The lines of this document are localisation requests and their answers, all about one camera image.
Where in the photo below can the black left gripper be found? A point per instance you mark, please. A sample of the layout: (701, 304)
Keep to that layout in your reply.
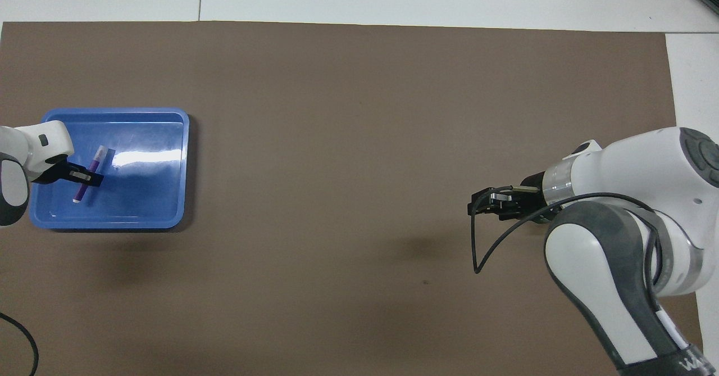
(53, 172)

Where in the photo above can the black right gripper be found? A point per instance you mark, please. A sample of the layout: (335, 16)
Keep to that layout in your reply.
(531, 196)

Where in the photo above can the purple pen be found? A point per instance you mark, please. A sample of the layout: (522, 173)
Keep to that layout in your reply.
(96, 161)

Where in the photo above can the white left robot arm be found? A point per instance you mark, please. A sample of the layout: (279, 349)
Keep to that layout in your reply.
(39, 140)

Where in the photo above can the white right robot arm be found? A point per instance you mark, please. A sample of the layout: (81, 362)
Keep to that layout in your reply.
(635, 173)

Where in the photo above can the blue plastic tray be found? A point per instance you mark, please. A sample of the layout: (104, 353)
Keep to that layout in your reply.
(151, 196)

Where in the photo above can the brown table mat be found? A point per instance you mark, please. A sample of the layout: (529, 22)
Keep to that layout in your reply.
(359, 112)

